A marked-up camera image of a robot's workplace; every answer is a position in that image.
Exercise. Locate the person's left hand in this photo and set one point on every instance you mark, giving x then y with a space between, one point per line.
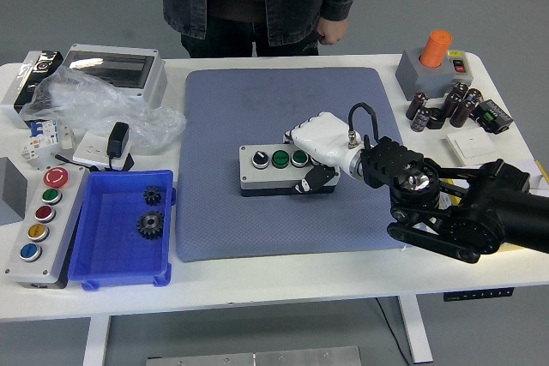
332 31

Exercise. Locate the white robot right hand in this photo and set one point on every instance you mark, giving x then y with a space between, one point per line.
323 136

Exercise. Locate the grey four-button control box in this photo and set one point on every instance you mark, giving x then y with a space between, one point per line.
257 181

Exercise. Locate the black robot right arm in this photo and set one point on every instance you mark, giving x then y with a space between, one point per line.
493 207

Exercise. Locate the grey five-button control box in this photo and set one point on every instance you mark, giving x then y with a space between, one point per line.
51 263

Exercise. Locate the grey square base block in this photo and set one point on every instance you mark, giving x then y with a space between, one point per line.
412 74

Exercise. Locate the black cylindrical capacitor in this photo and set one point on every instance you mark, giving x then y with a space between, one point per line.
450 104
460 88
416 104
462 112
421 119
474 96

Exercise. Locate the orange cylinder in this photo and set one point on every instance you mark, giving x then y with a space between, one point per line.
435 49

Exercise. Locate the black capacitor clamp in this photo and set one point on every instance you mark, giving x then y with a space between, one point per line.
436 119

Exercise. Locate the blue-grey fabric mat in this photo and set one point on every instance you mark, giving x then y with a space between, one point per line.
240 229

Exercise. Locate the black module green terminal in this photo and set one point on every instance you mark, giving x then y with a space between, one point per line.
493 116

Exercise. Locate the small black gear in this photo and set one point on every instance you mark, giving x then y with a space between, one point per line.
151 196

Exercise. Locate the grey distribution box dark window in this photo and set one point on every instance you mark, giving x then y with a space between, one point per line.
150 79

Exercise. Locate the large black gear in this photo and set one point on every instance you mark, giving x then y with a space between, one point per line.
150 224

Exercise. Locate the black power adapter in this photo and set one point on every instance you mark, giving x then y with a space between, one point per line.
118 139

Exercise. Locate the white table leg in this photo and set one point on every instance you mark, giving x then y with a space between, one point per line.
96 340
416 331

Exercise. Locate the black table control panel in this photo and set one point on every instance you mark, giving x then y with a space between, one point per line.
478 293

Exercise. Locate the clear plastic bag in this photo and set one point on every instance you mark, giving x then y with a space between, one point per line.
86 100

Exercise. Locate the blue plastic bin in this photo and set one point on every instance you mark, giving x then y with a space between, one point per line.
111 254

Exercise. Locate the white blue circuit breaker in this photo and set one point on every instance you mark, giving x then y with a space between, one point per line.
40 139

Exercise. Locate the white box shiny black panel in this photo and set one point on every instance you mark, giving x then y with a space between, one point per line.
10 87

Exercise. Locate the grey metal block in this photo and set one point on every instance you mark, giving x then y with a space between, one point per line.
10 186

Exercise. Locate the white switch box red button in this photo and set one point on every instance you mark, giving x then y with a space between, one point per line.
459 67

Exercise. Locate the white wall switch plate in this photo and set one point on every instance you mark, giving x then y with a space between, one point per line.
472 145

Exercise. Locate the white wall socket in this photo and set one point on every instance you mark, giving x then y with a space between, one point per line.
90 147

